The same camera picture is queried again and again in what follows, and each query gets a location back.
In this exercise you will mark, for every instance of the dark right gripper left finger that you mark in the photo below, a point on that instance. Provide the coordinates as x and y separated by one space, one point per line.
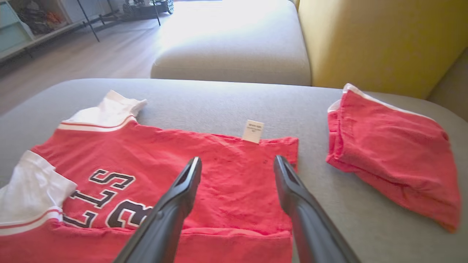
172 212

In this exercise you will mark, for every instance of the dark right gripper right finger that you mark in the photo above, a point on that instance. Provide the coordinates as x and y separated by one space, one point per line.
307 219

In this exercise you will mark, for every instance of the red basketball t-shirt white sleeves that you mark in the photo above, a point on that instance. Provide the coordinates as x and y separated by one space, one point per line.
226 190

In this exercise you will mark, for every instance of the red shorts white trim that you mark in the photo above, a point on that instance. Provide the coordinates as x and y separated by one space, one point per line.
395 153

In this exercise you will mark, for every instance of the large grey sofa ottoman seat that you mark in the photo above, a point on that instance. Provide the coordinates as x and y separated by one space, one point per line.
347 219

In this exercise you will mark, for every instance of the grey sofa seat cushion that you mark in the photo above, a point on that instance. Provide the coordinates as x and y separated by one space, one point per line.
237 47

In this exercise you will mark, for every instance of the large yellow sofa back cushion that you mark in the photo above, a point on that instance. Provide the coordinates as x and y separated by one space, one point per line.
376 40

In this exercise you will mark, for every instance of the grey sofa back cushion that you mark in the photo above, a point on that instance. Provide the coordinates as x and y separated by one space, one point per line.
451 87

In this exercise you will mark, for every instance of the low white tv cabinet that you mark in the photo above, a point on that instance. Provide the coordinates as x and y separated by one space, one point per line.
22 40

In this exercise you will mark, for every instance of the clutter on cabinet shelf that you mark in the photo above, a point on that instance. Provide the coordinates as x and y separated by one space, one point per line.
38 18

